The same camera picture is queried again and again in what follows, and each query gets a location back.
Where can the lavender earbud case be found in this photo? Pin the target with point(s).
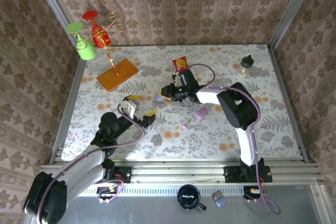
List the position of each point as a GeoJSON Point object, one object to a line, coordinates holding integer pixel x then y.
{"type": "Point", "coordinates": [158, 98]}

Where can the purple earbud case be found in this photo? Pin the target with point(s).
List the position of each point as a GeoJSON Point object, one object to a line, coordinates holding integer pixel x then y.
{"type": "Point", "coordinates": [201, 113]}

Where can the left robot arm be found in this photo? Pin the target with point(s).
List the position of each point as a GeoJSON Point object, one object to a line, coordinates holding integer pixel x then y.
{"type": "Point", "coordinates": [44, 203]}

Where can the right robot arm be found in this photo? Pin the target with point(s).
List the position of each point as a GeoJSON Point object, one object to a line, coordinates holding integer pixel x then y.
{"type": "Point", "coordinates": [236, 106]}

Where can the red snack packet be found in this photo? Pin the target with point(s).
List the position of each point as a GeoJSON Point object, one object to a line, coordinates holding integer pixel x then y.
{"type": "Point", "coordinates": [180, 63]}

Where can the green wine glass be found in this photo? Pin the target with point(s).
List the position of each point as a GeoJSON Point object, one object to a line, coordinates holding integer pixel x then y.
{"type": "Point", "coordinates": [86, 51]}

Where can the black mug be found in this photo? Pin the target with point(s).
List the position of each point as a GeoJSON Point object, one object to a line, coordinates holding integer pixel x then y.
{"type": "Point", "coordinates": [187, 197]}

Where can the red wine glass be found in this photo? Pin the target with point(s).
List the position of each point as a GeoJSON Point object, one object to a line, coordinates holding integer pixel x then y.
{"type": "Point", "coordinates": [90, 15]}

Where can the small grey-blue box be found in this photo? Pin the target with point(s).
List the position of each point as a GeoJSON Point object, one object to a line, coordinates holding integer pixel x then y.
{"type": "Point", "coordinates": [220, 201]}

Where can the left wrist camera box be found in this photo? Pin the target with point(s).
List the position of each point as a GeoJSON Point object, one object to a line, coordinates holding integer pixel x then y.
{"type": "Point", "coordinates": [131, 108]}

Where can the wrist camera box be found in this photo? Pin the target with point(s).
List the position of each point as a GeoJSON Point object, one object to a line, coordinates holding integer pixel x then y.
{"type": "Point", "coordinates": [173, 77]}
{"type": "Point", "coordinates": [131, 108]}

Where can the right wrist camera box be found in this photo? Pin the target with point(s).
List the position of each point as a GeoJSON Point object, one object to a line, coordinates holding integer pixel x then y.
{"type": "Point", "coordinates": [173, 77]}

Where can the aluminium side rail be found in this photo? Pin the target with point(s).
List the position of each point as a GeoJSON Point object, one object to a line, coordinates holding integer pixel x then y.
{"type": "Point", "coordinates": [288, 103]}
{"type": "Point", "coordinates": [71, 98]}

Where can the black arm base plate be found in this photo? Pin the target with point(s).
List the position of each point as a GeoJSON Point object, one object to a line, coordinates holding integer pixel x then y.
{"type": "Point", "coordinates": [231, 175]}
{"type": "Point", "coordinates": [123, 174]}

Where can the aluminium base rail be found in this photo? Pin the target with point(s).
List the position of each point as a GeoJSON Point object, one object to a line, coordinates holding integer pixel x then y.
{"type": "Point", "coordinates": [178, 171]}

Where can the aluminium corner post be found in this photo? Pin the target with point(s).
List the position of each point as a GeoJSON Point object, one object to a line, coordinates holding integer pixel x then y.
{"type": "Point", "coordinates": [295, 3]}
{"type": "Point", "coordinates": [53, 3]}

